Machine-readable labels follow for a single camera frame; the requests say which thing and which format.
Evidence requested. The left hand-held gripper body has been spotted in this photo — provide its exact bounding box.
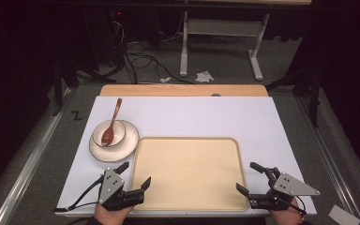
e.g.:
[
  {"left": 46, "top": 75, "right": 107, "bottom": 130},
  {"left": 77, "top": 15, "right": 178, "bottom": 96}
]
[{"left": 97, "top": 168, "right": 145, "bottom": 212}]

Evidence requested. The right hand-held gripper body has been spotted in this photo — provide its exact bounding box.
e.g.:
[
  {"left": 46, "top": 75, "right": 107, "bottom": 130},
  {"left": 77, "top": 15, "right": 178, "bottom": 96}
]
[{"left": 248, "top": 167, "right": 322, "bottom": 212}]

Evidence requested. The person's left hand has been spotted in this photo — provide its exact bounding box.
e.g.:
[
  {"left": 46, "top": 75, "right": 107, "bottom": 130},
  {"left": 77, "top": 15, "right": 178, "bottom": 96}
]
[{"left": 93, "top": 202, "right": 136, "bottom": 225}]

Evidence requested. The person's right hand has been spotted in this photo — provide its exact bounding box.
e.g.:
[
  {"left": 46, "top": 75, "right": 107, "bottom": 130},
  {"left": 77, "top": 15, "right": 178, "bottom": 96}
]
[{"left": 268, "top": 198, "right": 304, "bottom": 225}]

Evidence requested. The white plate with dark rim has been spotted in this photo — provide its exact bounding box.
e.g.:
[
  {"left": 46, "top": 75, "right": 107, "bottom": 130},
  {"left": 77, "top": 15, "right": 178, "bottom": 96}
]
[{"left": 88, "top": 119, "right": 141, "bottom": 163}]

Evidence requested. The reddish brown wooden spoon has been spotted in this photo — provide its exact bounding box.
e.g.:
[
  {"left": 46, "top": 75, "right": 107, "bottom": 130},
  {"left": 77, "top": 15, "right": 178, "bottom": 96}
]
[{"left": 100, "top": 97, "right": 124, "bottom": 147}]

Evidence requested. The small white bowl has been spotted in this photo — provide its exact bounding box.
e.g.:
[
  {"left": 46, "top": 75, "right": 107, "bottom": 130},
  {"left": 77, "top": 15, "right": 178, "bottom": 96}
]
[{"left": 91, "top": 119, "right": 128, "bottom": 148}]

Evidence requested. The beige plastic tray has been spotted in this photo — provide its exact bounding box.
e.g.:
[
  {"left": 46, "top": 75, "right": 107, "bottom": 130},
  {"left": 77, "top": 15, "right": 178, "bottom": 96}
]
[{"left": 129, "top": 136, "right": 250, "bottom": 213}]

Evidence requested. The flat white paper sheet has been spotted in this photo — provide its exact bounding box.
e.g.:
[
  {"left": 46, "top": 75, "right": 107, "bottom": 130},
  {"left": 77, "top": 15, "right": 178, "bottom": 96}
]
[{"left": 327, "top": 203, "right": 360, "bottom": 225}]

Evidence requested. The white table mat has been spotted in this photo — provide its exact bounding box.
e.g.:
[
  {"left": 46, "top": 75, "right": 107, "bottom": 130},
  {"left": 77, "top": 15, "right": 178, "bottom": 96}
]
[{"left": 54, "top": 96, "right": 318, "bottom": 218}]

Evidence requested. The light wooden table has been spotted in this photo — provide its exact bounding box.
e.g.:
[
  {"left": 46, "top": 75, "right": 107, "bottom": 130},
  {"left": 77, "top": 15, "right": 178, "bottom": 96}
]
[{"left": 98, "top": 83, "right": 269, "bottom": 98}]

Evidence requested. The black metal stand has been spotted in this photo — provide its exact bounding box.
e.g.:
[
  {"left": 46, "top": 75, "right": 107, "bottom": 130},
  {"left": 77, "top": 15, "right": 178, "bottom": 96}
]
[
  {"left": 51, "top": 57, "right": 117, "bottom": 117},
  {"left": 264, "top": 67, "right": 323, "bottom": 128}
]

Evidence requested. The large crumpled white paper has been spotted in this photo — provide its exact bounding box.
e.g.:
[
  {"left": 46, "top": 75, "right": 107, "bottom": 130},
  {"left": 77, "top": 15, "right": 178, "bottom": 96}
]
[{"left": 195, "top": 70, "right": 216, "bottom": 83}]

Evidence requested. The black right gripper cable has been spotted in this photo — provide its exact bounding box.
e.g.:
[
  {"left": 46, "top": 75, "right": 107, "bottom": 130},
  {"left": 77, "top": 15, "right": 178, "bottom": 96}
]
[{"left": 289, "top": 195, "right": 308, "bottom": 218}]

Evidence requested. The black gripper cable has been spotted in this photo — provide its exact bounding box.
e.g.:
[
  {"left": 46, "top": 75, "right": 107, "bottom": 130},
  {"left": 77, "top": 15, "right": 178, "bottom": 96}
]
[
  {"left": 289, "top": 195, "right": 308, "bottom": 218},
  {"left": 53, "top": 175, "right": 105, "bottom": 214}
]

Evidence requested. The silver metal floor rail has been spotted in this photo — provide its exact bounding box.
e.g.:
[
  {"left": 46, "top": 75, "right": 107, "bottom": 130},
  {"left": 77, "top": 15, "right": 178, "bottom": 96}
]
[
  {"left": 0, "top": 87, "right": 77, "bottom": 225},
  {"left": 293, "top": 96, "right": 360, "bottom": 225}
]

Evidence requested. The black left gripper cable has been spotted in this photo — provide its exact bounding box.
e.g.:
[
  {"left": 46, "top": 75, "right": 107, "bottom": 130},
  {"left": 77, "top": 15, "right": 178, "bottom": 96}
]
[{"left": 53, "top": 175, "right": 105, "bottom": 214}]

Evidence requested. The tangle of black floor cables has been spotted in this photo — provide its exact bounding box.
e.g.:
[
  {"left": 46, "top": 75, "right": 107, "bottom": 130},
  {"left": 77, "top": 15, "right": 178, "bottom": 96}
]
[{"left": 111, "top": 18, "right": 196, "bottom": 85}]

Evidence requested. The white metal desk frame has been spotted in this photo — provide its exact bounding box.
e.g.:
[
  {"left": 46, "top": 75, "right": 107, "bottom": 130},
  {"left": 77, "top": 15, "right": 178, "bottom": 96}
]
[{"left": 179, "top": 10, "right": 272, "bottom": 82}]

